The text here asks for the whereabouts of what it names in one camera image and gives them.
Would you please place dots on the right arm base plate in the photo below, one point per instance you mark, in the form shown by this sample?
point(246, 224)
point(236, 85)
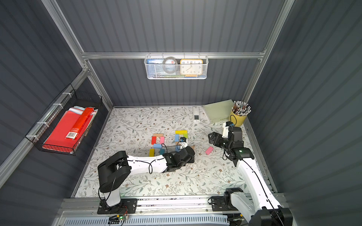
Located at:
point(220, 203)

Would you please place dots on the white remote control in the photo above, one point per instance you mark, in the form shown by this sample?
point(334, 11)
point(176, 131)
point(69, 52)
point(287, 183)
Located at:
point(196, 113)

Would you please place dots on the yellow block front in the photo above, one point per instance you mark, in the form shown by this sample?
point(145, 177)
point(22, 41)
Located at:
point(152, 153)

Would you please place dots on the white wire wall basket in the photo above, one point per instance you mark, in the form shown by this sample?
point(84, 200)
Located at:
point(154, 69)

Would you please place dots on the black wire side basket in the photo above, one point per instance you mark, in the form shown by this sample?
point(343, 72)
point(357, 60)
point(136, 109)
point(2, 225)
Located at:
point(47, 123)

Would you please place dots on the pale green book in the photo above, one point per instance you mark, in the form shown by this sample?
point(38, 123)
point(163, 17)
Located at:
point(219, 111)

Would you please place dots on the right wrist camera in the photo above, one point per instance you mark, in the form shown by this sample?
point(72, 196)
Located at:
point(226, 126)

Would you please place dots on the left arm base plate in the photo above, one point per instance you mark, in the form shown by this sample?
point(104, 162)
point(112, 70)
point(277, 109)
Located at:
point(125, 206)

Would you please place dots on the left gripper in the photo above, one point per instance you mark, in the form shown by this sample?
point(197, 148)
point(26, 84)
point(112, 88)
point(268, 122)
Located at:
point(188, 151)

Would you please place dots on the yellow pencil cup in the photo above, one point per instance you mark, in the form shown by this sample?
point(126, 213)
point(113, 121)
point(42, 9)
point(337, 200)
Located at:
point(236, 119)

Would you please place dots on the yellow block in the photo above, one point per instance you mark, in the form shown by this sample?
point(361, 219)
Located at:
point(152, 153)
point(181, 132)

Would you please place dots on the red block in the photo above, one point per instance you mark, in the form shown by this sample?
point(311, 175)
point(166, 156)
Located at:
point(153, 140)

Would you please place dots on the red folders stack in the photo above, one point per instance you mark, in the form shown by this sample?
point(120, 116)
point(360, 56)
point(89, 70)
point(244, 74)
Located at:
point(72, 127)

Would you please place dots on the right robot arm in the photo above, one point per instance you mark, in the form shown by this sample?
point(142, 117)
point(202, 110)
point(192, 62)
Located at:
point(262, 209)

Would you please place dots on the numbered wood block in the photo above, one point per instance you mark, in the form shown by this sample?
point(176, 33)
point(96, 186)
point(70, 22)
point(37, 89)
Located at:
point(158, 134)

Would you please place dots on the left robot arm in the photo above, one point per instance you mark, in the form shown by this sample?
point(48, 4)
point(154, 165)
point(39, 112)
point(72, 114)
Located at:
point(115, 170)

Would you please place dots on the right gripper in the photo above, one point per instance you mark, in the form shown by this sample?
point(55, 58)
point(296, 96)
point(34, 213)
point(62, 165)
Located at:
point(221, 141)

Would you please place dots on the orange alarm clock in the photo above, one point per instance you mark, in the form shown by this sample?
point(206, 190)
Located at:
point(191, 67)

